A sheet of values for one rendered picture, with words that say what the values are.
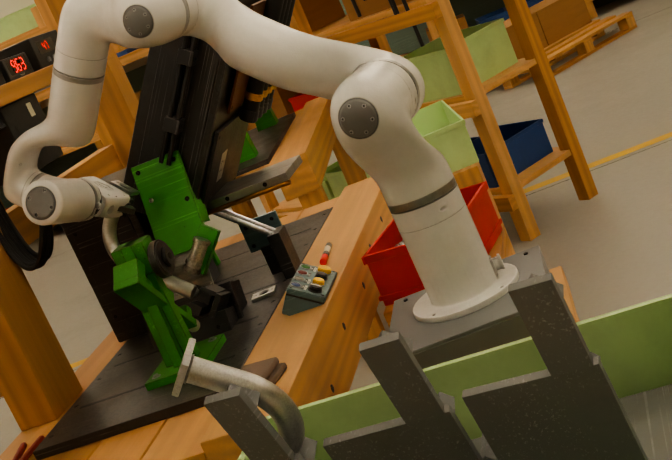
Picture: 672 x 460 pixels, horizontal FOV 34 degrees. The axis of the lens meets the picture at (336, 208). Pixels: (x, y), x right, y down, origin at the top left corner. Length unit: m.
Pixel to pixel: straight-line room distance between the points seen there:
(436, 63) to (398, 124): 3.32
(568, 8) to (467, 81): 4.73
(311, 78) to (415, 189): 0.25
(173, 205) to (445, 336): 0.83
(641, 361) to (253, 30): 0.80
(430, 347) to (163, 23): 0.66
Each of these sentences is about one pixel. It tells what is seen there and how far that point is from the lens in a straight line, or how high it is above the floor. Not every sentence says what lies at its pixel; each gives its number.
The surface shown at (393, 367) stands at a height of 1.11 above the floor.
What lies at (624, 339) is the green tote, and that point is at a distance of 1.46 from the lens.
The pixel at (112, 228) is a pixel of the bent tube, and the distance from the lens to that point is 2.33.
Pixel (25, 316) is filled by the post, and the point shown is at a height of 1.09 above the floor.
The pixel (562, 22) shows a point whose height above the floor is 0.26.
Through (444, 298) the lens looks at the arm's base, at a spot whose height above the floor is 0.94.
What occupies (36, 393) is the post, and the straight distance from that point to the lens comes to 2.33.
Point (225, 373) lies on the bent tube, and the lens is 1.19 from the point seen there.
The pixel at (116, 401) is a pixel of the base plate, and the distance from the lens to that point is 2.19.
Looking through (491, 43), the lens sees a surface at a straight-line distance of 5.11.
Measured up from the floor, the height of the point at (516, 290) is 1.15.
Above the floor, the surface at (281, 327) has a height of 0.90.
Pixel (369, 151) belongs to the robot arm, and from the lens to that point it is 1.70.
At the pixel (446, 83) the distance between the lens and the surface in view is 4.98.
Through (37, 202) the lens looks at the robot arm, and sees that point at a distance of 2.04.
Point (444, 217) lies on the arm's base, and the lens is 1.76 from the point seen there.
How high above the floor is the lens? 1.52
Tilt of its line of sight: 12 degrees down
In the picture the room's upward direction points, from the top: 23 degrees counter-clockwise
